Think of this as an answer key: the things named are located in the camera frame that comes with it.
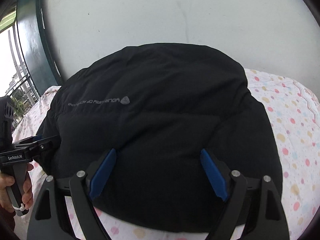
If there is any black puffer coat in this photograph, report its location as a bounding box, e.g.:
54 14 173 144
36 43 283 232

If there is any window with metal bars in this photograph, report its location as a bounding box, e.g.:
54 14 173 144
1 10 39 128

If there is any dark green door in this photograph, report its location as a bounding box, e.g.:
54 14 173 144
16 0 63 95

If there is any polka dot bed sheet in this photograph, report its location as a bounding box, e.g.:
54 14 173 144
12 69 319 239

